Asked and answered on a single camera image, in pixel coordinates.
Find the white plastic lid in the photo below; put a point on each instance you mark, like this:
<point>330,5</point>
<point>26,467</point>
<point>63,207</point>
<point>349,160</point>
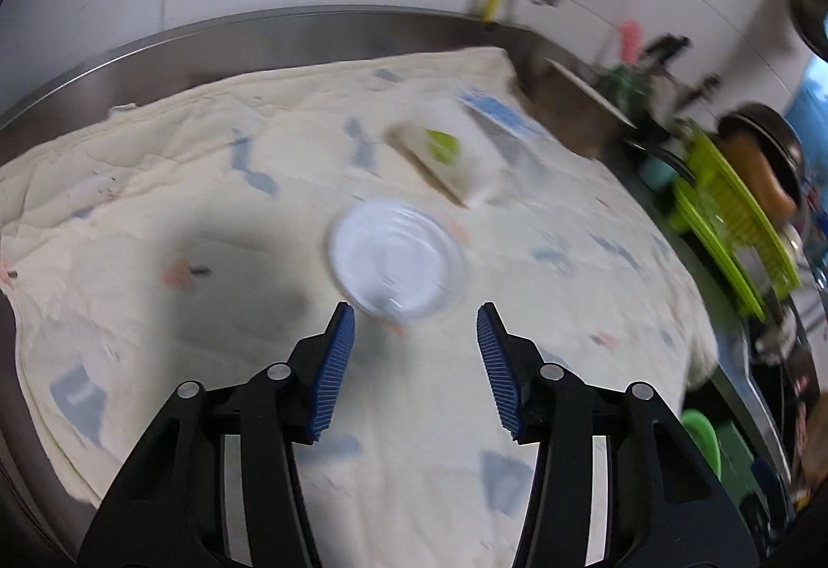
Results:
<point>394,257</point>

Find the metal saucepan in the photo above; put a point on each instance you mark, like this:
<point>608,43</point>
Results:
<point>569,115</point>

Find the cream quilted blanket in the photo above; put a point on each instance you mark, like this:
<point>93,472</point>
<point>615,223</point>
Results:
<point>194,167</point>

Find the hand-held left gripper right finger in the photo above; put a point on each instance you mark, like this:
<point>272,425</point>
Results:
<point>501,374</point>

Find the white dish rag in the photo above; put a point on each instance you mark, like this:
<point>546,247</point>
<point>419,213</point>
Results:
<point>779,335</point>

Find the pink bottle brush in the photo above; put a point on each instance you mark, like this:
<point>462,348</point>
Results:
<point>629,43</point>

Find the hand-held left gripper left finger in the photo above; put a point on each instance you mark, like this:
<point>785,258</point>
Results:
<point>333,374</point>

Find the black wok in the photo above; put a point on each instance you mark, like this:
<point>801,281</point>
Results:
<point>763,128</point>

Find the green dish rack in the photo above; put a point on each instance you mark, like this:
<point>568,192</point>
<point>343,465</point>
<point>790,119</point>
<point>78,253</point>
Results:
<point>724,219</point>

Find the white and blue carton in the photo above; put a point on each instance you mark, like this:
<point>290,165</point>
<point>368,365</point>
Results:
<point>453,173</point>

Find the green glass jar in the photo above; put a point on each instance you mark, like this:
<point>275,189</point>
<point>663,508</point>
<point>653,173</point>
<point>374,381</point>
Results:
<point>624,86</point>

